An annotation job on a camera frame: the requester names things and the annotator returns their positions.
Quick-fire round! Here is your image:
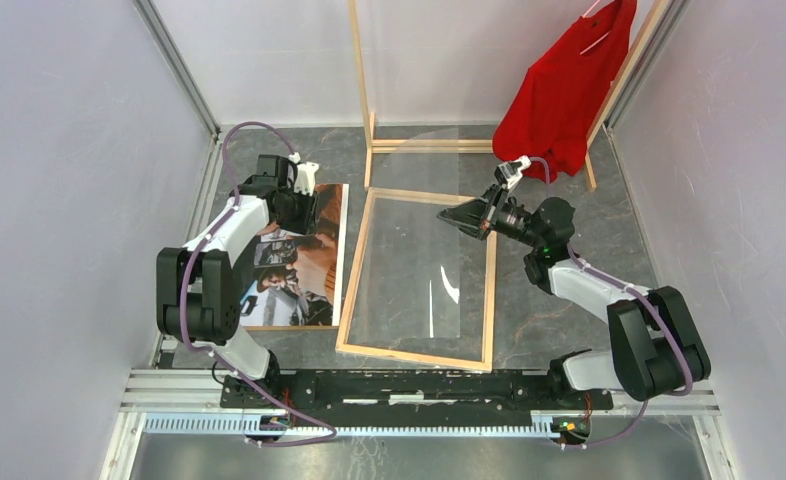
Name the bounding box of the aluminium rail with cable comb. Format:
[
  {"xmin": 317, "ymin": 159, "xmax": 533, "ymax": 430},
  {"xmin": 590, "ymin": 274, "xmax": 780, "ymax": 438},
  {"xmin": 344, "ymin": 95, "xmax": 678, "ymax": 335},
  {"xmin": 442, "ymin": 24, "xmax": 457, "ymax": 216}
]
[{"xmin": 117, "ymin": 369, "xmax": 722, "ymax": 439}]

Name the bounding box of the printed photo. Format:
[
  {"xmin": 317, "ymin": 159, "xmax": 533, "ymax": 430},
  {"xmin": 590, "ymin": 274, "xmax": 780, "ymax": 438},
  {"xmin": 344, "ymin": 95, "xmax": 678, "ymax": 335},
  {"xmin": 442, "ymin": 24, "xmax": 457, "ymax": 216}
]
[{"xmin": 237, "ymin": 183, "xmax": 351, "ymax": 329}]

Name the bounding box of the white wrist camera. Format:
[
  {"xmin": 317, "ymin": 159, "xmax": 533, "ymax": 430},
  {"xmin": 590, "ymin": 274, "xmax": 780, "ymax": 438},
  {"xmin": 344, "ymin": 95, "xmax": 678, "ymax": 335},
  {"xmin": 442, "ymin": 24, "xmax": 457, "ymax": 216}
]
[
  {"xmin": 288, "ymin": 152, "xmax": 320, "ymax": 196},
  {"xmin": 494, "ymin": 156, "xmax": 532, "ymax": 192}
]

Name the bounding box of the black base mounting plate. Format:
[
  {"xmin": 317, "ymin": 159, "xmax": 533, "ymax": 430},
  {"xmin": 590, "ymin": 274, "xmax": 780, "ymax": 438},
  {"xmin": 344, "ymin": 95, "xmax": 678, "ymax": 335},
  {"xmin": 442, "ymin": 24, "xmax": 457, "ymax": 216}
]
[{"xmin": 220, "ymin": 369, "xmax": 614, "ymax": 427}]

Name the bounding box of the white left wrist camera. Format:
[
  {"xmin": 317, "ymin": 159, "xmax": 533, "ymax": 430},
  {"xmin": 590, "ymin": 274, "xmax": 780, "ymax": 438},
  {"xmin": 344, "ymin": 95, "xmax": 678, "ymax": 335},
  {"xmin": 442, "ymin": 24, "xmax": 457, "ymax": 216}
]
[{"xmin": 288, "ymin": 152, "xmax": 320, "ymax": 196}]

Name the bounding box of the clear acrylic sheet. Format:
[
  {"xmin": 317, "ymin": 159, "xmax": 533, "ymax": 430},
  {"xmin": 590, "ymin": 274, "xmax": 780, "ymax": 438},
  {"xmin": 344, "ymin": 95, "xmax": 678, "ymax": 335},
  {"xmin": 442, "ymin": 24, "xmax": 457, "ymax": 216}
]
[{"xmin": 349, "ymin": 128, "xmax": 461, "ymax": 350}]

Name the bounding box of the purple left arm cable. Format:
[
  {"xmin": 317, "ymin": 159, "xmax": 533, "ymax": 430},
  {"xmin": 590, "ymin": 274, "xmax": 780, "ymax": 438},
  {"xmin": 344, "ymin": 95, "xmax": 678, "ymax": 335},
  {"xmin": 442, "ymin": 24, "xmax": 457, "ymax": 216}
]
[{"xmin": 178, "ymin": 121, "xmax": 339, "ymax": 449}]

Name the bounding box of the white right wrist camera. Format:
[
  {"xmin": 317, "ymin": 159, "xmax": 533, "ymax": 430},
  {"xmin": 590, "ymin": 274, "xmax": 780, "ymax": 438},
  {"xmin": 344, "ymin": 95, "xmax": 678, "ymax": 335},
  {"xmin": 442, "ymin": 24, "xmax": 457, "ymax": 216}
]
[{"xmin": 494, "ymin": 156, "xmax": 532, "ymax": 192}]

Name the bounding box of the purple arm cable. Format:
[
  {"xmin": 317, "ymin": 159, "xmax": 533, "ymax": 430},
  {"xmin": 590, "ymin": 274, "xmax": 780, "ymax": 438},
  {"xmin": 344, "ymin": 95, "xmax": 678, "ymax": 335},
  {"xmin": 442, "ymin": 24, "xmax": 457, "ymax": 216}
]
[
  {"xmin": 178, "ymin": 121, "xmax": 339, "ymax": 449},
  {"xmin": 528, "ymin": 156, "xmax": 695, "ymax": 450}
]

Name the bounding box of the brown backing board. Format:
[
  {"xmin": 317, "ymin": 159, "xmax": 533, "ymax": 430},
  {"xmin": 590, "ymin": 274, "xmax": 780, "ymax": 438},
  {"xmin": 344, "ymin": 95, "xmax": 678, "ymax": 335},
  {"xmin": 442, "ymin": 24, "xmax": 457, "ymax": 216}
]
[{"xmin": 233, "ymin": 183, "xmax": 351, "ymax": 333}]

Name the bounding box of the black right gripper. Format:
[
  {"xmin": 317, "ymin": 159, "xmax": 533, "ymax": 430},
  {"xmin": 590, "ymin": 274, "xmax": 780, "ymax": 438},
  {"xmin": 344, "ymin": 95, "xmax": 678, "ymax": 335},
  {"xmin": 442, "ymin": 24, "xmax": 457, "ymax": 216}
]
[{"xmin": 437, "ymin": 182, "xmax": 543, "ymax": 249}]

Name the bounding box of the red t-shirt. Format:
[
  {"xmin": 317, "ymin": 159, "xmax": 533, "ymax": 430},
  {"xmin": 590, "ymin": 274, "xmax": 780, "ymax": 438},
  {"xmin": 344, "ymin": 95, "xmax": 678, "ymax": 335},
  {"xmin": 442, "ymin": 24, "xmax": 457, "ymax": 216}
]
[{"xmin": 492, "ymin": 0, "xmax": 637, "ymax": 181}]

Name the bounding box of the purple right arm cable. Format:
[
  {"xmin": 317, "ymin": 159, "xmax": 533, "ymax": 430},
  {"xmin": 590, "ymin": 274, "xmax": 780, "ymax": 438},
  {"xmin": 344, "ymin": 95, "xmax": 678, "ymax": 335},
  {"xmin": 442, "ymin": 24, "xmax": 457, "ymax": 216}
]
[{"xmin": 528, "ymin": 156, "xmax": 695, "ymax": 450}]

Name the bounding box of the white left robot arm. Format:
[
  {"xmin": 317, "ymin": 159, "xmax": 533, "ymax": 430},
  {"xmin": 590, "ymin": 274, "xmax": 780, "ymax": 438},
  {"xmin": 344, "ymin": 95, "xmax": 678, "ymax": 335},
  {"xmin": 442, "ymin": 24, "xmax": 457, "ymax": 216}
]
[{"xmin": 156, "ymin": 153, "xmax": 319, "ymax": 408}]

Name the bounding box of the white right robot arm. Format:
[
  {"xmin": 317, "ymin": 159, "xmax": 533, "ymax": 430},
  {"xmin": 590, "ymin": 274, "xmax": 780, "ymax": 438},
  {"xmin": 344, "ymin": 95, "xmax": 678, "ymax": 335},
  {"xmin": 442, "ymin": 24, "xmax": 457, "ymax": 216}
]
[{"xmin": 437, "ymin": 185, "xmax": 712, "ymax": 408}]

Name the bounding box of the white wooden picture frame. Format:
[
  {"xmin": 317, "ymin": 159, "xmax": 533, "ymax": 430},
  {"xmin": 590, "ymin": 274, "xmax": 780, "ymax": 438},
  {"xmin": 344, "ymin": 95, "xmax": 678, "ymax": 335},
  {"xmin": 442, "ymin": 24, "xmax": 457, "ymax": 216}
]
[{"xmin": 336, "ymin": 187, "xmax": 497, "ymax": 372}]

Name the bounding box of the wooden clothes rack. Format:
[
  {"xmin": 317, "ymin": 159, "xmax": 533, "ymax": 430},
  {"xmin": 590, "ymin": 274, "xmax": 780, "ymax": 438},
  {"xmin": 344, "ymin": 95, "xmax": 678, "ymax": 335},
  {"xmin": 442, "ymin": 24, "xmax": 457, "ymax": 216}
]
[{"xmin": 346, "ymin": 1, "xmax": 686, "ymax": 188}]

